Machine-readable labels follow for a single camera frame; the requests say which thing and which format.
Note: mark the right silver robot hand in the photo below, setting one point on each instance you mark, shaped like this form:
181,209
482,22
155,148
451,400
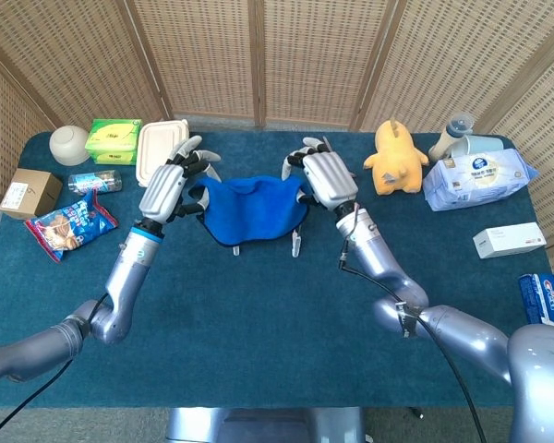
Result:
330,180

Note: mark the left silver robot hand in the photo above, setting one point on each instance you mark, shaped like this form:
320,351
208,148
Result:
164,194

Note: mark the blue microfiber cloth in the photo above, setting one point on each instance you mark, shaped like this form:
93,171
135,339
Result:
249,207

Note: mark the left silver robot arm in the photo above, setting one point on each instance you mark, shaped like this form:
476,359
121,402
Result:
129,277

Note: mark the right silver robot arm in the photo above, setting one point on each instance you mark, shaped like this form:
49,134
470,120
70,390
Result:
383,267

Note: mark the beige lidded lunch box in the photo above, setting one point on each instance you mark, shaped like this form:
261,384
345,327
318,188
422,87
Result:
159,143

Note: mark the yellow plush toy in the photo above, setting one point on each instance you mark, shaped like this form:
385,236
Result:
394,161

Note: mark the clear bottle with blue label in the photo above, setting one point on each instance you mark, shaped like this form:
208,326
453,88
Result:
94,182

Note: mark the green tissue pack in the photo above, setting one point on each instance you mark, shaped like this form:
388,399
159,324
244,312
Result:
113,138

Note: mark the blue snack bag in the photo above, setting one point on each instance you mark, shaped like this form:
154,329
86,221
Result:
69,226

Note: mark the beige bowl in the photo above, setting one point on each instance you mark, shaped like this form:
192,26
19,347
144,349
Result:
69,145

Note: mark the baby bottle with blue cap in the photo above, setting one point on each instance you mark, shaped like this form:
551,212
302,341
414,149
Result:
452,134

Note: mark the brown cardboard box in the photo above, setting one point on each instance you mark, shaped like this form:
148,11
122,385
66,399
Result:
27,194

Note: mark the white blue wet wipes pack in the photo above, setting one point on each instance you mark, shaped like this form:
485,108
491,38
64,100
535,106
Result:
475,180

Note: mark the wooden lattice folding screen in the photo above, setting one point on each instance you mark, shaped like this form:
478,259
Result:
212,55

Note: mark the light blue cup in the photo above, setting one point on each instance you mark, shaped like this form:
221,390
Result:
485,144

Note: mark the teal carpet table cover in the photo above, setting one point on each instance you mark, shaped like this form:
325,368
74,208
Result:
258,323

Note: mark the small white box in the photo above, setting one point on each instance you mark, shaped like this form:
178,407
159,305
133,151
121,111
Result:
508,240

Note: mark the blue white toothpaste box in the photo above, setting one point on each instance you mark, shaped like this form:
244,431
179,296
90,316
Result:
542,300

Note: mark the grey robot torso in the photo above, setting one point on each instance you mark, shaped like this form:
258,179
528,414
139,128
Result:
258,427

